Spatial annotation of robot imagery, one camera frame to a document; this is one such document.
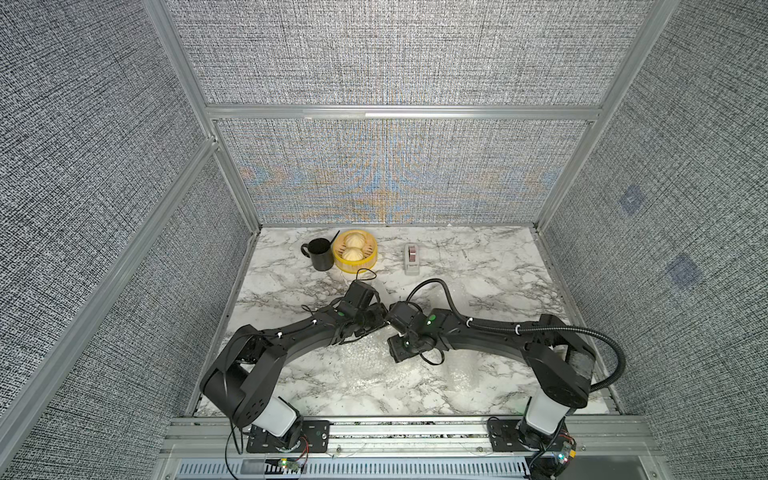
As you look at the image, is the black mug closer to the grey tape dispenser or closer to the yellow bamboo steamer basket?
the yellow bamboo steamer basket

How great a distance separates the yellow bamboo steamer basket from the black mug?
2 centimetres

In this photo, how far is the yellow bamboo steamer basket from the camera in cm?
105

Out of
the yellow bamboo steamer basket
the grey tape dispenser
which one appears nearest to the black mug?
the yellow bamboo steamer basket

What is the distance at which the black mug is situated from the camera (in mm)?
1036
